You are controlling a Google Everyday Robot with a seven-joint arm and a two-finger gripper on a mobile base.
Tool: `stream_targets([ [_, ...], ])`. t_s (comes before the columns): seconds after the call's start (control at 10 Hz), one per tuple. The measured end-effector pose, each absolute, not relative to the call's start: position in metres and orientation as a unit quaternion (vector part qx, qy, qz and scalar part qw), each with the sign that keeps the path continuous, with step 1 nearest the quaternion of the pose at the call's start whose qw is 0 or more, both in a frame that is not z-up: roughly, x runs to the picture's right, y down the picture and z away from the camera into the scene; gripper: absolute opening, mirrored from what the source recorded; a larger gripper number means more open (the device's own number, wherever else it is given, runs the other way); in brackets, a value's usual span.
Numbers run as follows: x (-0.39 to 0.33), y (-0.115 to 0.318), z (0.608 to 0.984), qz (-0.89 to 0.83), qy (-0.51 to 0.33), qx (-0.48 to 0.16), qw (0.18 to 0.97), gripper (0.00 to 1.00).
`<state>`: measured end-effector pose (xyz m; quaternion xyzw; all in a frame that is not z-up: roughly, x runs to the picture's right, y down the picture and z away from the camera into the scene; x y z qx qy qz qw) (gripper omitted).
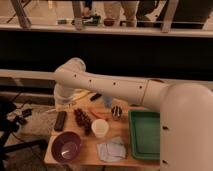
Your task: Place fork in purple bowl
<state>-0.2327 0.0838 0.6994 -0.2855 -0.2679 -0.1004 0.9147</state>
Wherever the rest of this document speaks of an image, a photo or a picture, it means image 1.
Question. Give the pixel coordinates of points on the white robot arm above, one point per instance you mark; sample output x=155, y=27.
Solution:
x=186, y=111

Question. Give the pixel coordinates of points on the purple bowl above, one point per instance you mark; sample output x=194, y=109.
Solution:
x=66, y=147

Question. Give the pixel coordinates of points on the black marker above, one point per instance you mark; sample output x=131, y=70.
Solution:
x=95, y=97

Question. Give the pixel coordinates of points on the blue cup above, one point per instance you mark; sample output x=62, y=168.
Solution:
x=107, y=101

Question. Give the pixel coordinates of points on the black silver round object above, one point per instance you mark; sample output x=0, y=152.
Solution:
x=116, y=112

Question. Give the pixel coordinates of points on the wooden utensil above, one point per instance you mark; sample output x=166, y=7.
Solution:
x=78, y=95

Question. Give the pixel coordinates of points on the white paper cup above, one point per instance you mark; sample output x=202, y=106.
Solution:
x=100, y=127

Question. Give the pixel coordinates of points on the green plastic tray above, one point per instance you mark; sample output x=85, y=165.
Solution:
x=144, y=128

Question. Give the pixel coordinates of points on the black remote control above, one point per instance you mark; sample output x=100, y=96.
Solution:
x=59, y=124

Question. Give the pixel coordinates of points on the light blue cloth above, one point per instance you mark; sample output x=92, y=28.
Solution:
x=112, y=150

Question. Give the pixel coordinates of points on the orange handled tool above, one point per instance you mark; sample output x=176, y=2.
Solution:
x=99, y=116

